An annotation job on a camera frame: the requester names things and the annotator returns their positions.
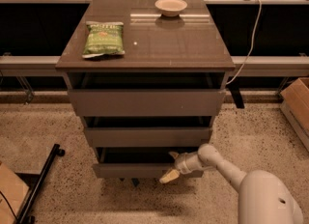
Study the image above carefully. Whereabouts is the grey middle drawer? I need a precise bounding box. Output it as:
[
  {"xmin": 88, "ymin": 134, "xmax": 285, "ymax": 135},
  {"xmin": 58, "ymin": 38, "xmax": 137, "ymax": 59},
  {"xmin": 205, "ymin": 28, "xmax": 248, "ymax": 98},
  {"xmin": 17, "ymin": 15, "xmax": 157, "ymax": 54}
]
[{"xmin": 84, "ymin": 116, "xmax": 212, "ymax": 147}]

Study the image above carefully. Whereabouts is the green chip bag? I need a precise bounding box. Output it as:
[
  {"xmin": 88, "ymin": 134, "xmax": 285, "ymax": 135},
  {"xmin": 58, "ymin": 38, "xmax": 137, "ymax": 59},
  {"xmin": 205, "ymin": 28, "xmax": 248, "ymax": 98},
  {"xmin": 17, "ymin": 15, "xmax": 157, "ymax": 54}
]
[{"xmin": 82, "ymin": 21, "xmax": 125, "ymax": 59}]

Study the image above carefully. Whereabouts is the grey bottom drawer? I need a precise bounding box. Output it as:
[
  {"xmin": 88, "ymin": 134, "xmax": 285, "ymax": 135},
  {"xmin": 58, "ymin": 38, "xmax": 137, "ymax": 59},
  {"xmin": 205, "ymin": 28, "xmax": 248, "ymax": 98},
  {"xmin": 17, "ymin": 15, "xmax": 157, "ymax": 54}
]
[{"xmin": 93, "ymin": 147, "xmax": 197, "ymax": 179}]

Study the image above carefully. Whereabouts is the grey top drawer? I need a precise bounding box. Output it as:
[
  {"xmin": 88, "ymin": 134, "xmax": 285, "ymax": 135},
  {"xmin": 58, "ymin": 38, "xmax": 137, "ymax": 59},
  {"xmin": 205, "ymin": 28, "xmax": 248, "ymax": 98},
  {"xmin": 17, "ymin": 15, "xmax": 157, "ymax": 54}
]
[{"xmin": 69, "ymin": 72, "xmax": 225, "ymax": 117}]

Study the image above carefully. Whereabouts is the metal rail beam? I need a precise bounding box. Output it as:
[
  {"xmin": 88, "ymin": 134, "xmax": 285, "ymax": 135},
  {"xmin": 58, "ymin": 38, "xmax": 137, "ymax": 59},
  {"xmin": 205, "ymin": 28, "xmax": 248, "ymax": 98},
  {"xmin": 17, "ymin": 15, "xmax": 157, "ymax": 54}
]
[{"xmin": 0, "ymin": 56, "xmax": 309, "ymax": 77}]

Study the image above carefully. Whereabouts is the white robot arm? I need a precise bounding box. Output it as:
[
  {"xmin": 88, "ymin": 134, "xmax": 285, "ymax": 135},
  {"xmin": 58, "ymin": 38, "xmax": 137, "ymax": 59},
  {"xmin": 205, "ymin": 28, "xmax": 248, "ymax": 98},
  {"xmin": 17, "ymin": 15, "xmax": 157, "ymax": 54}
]
[{"xmin": 159, "ymin": 144, "xmax": 304, "ymax": 224}]

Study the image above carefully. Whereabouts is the grey drawer cabinet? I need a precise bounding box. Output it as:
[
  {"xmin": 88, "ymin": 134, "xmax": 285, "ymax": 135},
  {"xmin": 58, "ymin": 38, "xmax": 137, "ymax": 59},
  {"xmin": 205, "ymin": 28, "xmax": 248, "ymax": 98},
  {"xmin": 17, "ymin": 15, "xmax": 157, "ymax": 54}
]
[{"xmin": 55, "ymin": 0, "xmax": 236, "ymax": 164}]

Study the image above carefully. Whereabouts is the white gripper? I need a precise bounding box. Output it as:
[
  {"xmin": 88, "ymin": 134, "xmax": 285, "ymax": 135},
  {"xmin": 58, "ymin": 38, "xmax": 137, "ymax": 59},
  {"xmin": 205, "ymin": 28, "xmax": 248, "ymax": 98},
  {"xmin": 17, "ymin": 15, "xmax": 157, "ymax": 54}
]
[{"xmin": 159, "ymin": 152, "xmax": 202, "ymax": 183}]

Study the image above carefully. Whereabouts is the black bracket leg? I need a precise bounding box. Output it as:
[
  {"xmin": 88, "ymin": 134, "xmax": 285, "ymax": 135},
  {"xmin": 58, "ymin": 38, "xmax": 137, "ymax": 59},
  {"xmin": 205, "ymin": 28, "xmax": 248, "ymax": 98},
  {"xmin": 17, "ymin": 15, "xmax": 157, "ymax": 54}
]
[{"xmin": 227, "ymin": 78, "xmax": 244, "ymax": 109}]

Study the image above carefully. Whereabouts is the cardboard box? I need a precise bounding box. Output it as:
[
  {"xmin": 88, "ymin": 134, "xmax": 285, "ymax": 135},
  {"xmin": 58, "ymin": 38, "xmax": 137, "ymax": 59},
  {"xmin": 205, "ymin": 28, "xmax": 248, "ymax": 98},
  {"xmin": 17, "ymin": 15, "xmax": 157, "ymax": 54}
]
[
  {"xmin": 0, "ymin": 162, "xmax": 29, "ymax": 224},
  {"xmin": 280, "ymin": 77, "xmax": 309, "ymax": 151}
]

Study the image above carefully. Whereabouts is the white bowl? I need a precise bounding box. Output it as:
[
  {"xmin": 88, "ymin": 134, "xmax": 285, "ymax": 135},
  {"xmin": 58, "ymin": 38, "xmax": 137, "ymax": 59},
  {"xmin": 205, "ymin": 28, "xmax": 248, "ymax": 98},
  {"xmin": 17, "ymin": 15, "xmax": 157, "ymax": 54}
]
[{"xmin": 155, "ymin": 0, "xmax": 187, "ymax": 17}]

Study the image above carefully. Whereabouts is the grey drawer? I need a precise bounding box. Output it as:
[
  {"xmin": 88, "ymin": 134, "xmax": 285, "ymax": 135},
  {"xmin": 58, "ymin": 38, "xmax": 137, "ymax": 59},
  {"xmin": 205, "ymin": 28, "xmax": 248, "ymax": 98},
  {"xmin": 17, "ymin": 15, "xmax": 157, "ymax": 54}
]
[
  {"xmin": 93, "ymin": 147, "xmax": 197, "ymax": 179},
  {"xmin": 69, "ymin": 72, "xmax": 225, "ymax": 117},
  {"xmin": 84, "ymin": 116, "xmax": 212, "ymax": 147}
]

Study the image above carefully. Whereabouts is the cardboard box right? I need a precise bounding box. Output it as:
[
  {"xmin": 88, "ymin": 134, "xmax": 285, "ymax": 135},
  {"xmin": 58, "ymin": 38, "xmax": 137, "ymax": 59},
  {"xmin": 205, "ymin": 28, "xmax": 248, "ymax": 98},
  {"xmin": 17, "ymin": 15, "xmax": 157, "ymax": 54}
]
[{"xmin": 280, "ymin": 77, "xmax": 309, "ymax": 151}]

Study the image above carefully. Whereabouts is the white cable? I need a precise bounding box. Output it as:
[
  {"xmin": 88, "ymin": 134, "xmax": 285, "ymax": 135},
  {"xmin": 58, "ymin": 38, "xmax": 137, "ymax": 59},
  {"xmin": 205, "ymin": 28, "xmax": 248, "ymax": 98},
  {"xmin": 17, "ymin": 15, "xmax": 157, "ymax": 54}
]
[{"xmin": 225, "ymin": 0, "xmax": 263, "ymax": 86}]

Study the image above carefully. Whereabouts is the cardboard box left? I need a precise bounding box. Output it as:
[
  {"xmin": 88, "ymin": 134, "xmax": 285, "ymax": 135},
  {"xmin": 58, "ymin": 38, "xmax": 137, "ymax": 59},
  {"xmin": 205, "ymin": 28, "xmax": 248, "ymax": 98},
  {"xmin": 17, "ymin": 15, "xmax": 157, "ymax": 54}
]
[{"xmin": 0, "ymin": 162, "xmax": 29, "ymax": 224}]

